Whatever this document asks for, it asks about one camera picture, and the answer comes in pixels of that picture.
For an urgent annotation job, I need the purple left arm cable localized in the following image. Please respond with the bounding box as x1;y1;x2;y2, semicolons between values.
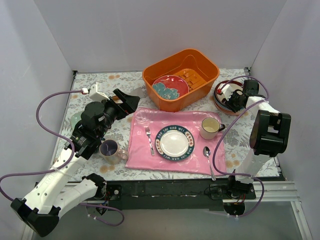
0;90;125;227

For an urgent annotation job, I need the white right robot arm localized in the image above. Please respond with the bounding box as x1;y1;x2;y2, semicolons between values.
226;90;292;199

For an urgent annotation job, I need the red teal floral plate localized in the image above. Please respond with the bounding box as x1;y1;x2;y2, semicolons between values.
152;75;189;100

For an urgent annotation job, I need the green rimmed white plate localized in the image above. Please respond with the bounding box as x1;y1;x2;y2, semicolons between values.
154;125;195;162

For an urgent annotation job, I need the silver fork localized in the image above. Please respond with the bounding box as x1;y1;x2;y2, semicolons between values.
145;127;155;156

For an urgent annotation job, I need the pink purple ceramic mug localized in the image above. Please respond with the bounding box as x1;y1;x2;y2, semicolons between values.
99;139;129;165

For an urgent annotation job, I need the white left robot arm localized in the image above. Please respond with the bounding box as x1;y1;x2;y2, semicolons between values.
10;88;140;237

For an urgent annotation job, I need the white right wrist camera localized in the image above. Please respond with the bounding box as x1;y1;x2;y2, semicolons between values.
216;83;236;101

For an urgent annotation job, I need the beige enamel mug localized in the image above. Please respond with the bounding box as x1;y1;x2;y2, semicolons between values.
199;117;226;140

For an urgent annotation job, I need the orange plastic bin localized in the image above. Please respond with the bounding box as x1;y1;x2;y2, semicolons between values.
142;49;220;112

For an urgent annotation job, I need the pink bottom plate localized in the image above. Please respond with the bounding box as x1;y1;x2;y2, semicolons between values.
214;101;244;116

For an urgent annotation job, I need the green rectangular ceramic plate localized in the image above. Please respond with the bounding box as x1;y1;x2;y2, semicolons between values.
70;111;83;130

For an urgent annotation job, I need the dark red cream plate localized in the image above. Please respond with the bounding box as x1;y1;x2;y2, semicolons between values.
213;80;243;111

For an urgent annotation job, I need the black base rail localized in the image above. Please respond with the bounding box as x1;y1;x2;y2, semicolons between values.
57;172;298;213

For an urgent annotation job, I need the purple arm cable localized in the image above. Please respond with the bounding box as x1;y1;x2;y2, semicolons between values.
0;90;125;227
211;76;270;218

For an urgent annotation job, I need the wooden handled metal spatula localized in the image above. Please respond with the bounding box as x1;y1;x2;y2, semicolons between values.
128;87;147;98

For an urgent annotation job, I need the silver spoon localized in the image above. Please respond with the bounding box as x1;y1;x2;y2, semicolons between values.
203;146;216;181

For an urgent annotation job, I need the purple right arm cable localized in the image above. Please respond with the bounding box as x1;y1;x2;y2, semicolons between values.
211;76;270;218

